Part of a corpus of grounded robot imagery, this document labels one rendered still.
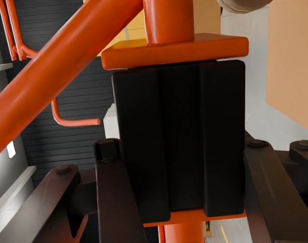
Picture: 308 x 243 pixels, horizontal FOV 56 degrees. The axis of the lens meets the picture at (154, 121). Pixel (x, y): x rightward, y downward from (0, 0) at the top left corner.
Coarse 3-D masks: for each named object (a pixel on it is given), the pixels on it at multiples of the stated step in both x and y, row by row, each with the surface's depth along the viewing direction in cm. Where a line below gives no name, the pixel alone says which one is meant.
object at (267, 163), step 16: (256, 144) 12; (256, 160) 11; (272, 160) 11; (256, 176) 10; (272, 176) 10; (288, 176) 10; (256, 192) 9; (272, 192) 9; (288, 192) 9; (256, 208) 9; (272, 208) 8; (288, 208) 8; (304, 208) 8; (256, 224) 9; (272, 224) 7; (288, 224) 7; (304, 224) 7; (256, 240) 9; (272, 240) 7; (288, 240) 7; (304, 240) 7
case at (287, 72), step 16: (288, 0) 28; (304, 0) 25; (272, 16) 32; (288, 16) 28; (304, 16) 25; (272, 32) 32; (288, 32) 29; (304, 32) 26; (272, 48) 32; (288, 48) 29; (304, 48) 26; (272, 64) 33; (288, 64) 29; (304, 64) 26; (272, 80) 33; (288, 80) 29; (304, 80) 26; (272, 96) 34; (288, 96) 30; (304, 96) 27; (288, 112) 30; (304, 112) 27
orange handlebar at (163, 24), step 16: (144, 0) 12; (160, 0) 12; (176, 0) 12; (192, 0) 13; (144, 16) 13; (160, 16) 12; (176, 16) 12; (192, 16) 13; (160, 32) 12; (176, 32) 12; (192, 32) 13; (176, 224) 15; (192, 224) 15; (160, 240) 19; (176, 240) 16; (192, 240) 16
